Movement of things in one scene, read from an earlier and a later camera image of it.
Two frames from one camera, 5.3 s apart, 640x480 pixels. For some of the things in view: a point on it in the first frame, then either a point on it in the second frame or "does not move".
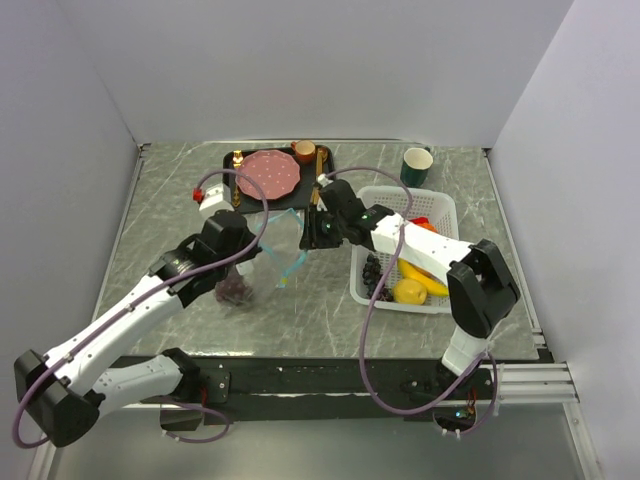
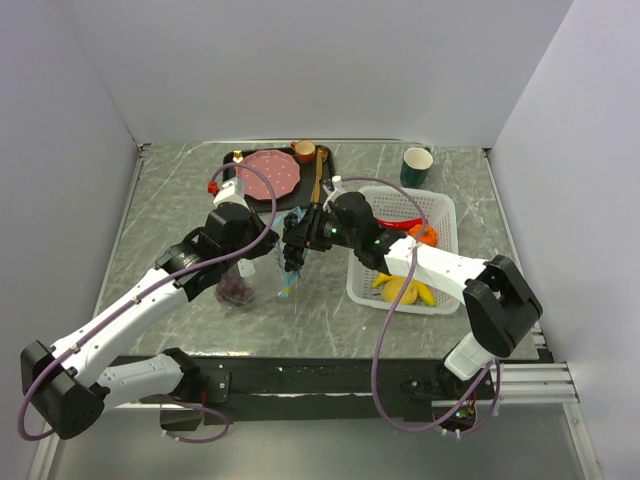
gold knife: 318,172 does not move
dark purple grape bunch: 372,275 -> 293,254
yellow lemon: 409,291 does not move
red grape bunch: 232,290 does not move
